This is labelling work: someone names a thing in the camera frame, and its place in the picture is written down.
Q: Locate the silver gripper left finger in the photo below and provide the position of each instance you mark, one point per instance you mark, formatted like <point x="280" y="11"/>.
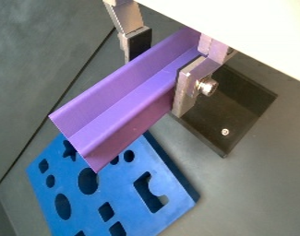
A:
<point x="134" y="34"/>

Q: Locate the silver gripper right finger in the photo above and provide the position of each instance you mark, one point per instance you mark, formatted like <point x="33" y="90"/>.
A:
<point x="195" y="79"/>

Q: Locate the purple star prism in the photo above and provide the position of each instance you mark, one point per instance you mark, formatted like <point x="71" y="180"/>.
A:
<point x="105" y="119"/>

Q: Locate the black curved fixture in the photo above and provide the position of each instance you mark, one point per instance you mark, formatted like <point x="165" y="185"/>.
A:
<point x="220" y="119"/>

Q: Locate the blue shape-sorter block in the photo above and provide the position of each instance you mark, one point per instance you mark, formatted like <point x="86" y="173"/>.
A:
<point x="133" y="198"/>

